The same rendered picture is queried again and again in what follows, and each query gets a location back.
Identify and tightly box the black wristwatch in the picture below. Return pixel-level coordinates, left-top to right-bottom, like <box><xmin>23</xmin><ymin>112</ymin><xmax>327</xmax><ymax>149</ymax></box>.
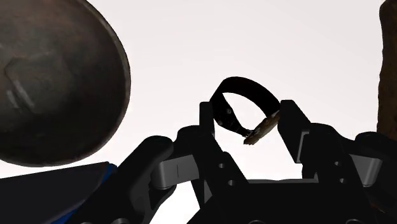
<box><xmin>209</xmin><ymin>76</ymin><xmax>281</xmax><ymax>146</ymax></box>

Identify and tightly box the dark brown round bowl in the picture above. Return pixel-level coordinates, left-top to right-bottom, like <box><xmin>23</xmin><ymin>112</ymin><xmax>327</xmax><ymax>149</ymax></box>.
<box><xmin>0</xmin><ymin>0</ymin><xmax>132</xmax><ymax>167</ymax></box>

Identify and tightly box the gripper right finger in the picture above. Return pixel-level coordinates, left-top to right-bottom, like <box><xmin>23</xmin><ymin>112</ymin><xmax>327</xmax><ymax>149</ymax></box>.
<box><xmin>277</xmin><ymin>99</ymin><xmax>397</xmax><ymax>224</ymax></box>

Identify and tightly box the brown rough upright object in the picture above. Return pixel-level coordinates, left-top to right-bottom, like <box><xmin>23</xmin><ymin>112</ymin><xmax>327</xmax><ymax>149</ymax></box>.
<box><xmin>376</xmin><ymin>0</ymin><xmax>397</xmax><ymax>141</ymax></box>

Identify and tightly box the dark blue flat object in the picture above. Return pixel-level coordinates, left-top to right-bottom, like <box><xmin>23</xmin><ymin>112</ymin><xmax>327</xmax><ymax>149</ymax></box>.
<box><xmin>0</xmin><ymin>161</ymin><xmax>118</xmax><ymax>224</ymax></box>

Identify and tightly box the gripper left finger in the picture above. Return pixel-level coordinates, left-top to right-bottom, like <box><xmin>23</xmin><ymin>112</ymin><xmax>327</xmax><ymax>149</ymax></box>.
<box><xmin>66</xmin><ymin>101</ymin><xmax>249</xmax><ymax>224</ymax></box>

